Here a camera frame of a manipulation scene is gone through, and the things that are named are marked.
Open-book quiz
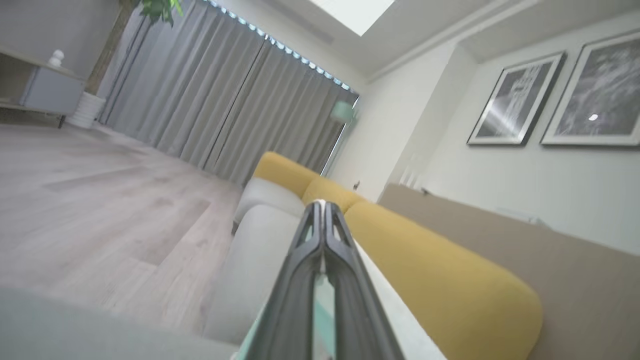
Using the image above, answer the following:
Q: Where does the rounded yellow sofa end cushion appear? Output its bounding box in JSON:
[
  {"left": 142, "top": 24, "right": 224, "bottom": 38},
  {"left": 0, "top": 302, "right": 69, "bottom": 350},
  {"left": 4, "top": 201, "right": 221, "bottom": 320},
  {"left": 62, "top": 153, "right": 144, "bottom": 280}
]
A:
[{"left": 253, "top": 151, "right": 321, "bottom": 199}]

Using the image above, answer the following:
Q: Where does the green leafy potted tree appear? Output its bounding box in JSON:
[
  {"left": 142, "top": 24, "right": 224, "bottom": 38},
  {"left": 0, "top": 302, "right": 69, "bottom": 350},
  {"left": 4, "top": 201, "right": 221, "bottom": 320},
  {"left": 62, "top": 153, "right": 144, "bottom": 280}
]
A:
[{"left": 85, "top": 0, "right": 184, "bottom": 97}]

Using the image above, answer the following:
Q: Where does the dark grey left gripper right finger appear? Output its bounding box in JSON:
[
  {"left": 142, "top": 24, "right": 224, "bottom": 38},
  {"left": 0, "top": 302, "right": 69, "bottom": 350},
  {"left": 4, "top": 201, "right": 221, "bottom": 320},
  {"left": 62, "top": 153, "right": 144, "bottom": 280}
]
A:
[{"left": 323, "top": 201, "right": 406, "bottom": 360}]

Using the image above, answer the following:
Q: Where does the black white framed picture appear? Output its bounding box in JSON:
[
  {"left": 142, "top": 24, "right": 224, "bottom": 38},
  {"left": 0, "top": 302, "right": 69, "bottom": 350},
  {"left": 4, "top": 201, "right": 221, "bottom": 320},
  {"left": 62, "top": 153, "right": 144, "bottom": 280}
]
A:
[
  {"left": 540, "top": 31, "right": 640, "bottom": 147},
  {"left": 466, "top": 51, "right": 568, "bottom": 147}
]

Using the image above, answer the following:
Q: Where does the mint green floor lamp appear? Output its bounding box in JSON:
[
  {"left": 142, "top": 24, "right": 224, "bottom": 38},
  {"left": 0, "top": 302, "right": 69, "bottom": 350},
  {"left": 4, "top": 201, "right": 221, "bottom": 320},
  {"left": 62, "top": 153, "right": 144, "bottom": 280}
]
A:
[{"left": 321, "top": 100, "right": 359, "bottom": 177}]

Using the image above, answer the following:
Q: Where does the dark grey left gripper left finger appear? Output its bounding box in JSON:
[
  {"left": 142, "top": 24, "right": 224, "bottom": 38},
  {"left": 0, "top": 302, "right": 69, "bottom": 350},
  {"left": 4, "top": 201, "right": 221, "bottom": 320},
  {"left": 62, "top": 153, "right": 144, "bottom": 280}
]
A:
[{"left": 240, "top": 200, "right": 326, "bottom": 360}]

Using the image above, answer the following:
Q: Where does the long grey sofa seat cushion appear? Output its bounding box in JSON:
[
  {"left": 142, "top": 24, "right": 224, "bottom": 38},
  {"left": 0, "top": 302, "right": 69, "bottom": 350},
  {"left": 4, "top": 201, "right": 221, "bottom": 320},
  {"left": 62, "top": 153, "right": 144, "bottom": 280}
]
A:
[{"left": 202, "top": 204, "right": 447, "bottom": 360}]

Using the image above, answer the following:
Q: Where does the grey pleated curtain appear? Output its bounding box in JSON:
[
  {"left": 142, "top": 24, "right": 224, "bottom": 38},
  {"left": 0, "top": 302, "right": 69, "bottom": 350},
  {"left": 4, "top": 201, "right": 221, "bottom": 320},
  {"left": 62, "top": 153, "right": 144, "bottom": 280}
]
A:
[{"left": 97, "top": 0, "right": 360, "bottom": 186}]

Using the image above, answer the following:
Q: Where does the mint and grey TV cabinet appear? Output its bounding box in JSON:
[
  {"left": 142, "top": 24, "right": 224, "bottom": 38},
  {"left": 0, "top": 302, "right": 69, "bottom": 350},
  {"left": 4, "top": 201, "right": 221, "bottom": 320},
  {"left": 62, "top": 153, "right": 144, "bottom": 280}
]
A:
[{"left": 0, "top": 46, "right": 87, "bottom": 129}]

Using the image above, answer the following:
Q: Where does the taupe low partition wall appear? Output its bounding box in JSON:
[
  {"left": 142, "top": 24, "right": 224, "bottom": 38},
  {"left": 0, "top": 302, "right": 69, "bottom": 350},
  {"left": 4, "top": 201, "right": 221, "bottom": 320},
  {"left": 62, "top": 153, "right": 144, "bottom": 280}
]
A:
[{"left": 377, "top": 182, "right": 640, "bottom": 360}]

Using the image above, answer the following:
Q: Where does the white slatted rack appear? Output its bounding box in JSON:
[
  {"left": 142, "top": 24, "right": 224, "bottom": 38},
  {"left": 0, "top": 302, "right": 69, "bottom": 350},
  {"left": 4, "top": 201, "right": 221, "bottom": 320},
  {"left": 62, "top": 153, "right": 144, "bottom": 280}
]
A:
[{"left": 399, "top": 154, "right": 427, "bottom": 189}]

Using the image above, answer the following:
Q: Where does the long yellow sofa back cushion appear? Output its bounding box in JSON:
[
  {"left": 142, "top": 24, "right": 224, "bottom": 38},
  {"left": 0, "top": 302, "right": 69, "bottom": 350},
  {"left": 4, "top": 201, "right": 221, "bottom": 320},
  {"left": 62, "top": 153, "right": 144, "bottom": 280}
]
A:
[{"left": 344, "top": 201, "right": 544, "bottom": 360}]

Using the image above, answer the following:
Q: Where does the white ribbed plant pot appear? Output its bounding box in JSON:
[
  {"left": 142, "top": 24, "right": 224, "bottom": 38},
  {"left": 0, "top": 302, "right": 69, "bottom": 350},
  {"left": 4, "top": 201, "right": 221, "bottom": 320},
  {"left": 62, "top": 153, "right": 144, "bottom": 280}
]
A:
[{"left": 66, "top": 91, "right": 107, "bottom": 130}]

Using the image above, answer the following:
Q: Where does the short yellow sofa back cushion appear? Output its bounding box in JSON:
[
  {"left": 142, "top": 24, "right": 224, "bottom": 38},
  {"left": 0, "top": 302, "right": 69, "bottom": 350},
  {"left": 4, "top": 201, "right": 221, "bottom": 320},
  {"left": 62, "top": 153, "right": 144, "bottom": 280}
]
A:
[{"left": 301, "top": 176, "right": 367, "bottom": 214}]

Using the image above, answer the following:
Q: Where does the small grey sofa seat cushion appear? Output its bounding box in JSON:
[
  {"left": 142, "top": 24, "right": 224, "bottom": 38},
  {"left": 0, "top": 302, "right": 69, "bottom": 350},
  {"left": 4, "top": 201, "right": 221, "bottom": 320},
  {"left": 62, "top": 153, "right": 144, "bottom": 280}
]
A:
[{"left": 234, "top": 177, "right": 307, "bottom": 236}]

